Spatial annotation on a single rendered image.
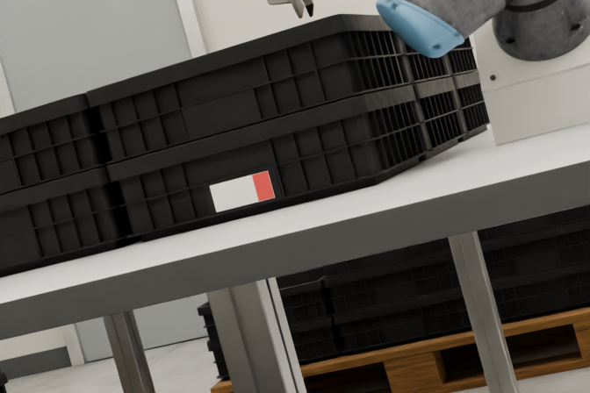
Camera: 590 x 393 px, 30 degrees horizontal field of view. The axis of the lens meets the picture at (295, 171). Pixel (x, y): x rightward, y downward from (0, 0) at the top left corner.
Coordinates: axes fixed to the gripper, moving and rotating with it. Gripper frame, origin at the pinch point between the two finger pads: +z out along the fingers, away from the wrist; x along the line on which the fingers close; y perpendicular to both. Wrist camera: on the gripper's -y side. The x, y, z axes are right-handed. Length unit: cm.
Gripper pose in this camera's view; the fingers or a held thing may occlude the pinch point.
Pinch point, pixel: (307, 9)
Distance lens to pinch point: 197.0
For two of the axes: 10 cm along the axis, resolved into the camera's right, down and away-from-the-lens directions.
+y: -8.7, 3.1, 3.8
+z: 3.5, 9.4, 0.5
